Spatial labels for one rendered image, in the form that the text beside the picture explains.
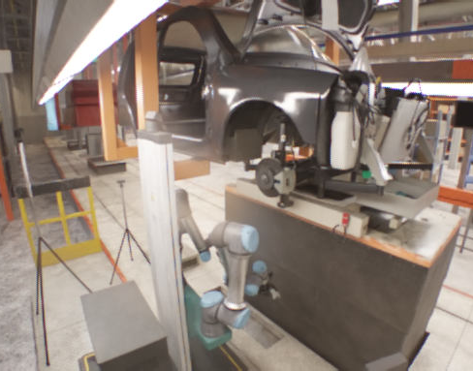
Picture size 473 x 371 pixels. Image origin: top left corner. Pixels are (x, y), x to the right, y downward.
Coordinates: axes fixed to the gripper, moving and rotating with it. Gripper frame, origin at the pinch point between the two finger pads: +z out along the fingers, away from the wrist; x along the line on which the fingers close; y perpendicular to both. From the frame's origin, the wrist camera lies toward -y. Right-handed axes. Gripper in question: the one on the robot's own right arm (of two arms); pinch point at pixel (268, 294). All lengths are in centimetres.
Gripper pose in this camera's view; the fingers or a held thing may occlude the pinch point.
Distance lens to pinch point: 192.2
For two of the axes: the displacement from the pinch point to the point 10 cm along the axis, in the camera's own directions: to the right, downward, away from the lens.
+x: 9.1, 0.6, -4.0
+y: -3.4, 6.3, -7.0
